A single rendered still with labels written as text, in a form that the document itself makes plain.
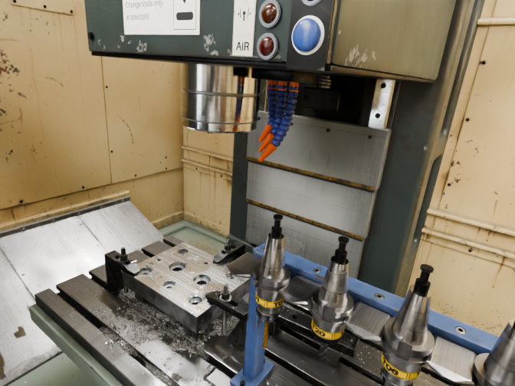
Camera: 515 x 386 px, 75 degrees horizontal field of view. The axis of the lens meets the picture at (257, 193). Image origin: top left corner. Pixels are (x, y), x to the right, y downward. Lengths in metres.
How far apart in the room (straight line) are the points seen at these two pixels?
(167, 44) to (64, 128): 1.19
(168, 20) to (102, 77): 1.23
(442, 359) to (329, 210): 0.68
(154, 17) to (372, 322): 0.52
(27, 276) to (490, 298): 1.72
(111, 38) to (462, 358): 0.67
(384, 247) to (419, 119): 0.40
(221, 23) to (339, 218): 0.79
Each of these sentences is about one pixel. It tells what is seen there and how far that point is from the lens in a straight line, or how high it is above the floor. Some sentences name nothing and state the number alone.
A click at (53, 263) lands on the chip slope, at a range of 1.57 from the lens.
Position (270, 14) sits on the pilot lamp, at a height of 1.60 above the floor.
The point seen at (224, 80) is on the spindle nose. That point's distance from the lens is 0.63.
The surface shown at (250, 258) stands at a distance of 0.63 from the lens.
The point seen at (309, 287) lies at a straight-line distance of 0.57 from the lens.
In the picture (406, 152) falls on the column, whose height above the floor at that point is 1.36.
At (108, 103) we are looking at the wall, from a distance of 1.74.
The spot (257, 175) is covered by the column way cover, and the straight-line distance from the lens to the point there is 1.22.
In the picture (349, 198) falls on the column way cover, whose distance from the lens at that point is 1.07.
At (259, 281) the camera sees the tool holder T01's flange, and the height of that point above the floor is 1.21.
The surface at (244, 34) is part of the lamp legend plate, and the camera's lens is 0.42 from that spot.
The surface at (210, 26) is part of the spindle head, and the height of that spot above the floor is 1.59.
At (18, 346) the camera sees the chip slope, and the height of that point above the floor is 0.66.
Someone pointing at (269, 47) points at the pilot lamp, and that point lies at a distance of 0.39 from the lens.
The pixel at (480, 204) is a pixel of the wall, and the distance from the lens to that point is 1.41.
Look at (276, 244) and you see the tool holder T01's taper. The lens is 0.54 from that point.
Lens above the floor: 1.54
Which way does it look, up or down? 20 degrees down
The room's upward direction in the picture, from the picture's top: 4 degrees clockwise
